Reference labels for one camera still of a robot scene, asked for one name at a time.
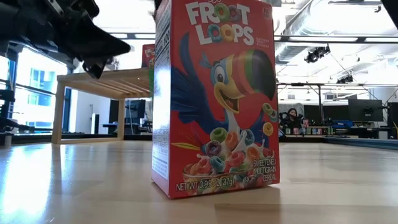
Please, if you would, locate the black metal table frame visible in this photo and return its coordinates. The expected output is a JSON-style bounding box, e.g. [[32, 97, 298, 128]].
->
[[0, 132, 398, 151]]

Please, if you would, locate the black monitor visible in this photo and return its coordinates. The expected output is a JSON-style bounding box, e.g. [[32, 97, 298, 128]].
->
[[348, 98, 384, 123], [108, 99, 146, 124]]

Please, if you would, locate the black ceiling spotlight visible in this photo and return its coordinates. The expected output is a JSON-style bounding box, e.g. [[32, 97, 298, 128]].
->
[[337, 74, 354, 85], [304, 45, 331, 64]]

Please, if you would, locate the red Froot Loops cereal box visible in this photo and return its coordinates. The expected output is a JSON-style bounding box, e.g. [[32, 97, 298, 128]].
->
[[141, 43, 156, 69], [150, 0, 280, 200]]

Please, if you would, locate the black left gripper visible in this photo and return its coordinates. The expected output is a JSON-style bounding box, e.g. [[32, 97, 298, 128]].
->
[[30, 0, 131, 80]]

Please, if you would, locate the wooden slatted shelf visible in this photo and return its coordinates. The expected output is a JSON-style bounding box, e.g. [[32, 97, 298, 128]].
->
[[51, 67, 154, 145]]

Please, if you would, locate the person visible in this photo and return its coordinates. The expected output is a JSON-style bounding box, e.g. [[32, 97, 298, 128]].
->
[[279, 107, 304, 136]]

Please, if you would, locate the background work table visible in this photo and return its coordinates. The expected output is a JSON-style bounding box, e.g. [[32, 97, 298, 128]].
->
[[279, 125, 352, 140]]

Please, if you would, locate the white tower case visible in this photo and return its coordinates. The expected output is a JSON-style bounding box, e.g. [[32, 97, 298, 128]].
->
[[91, 113, 100, 134]]

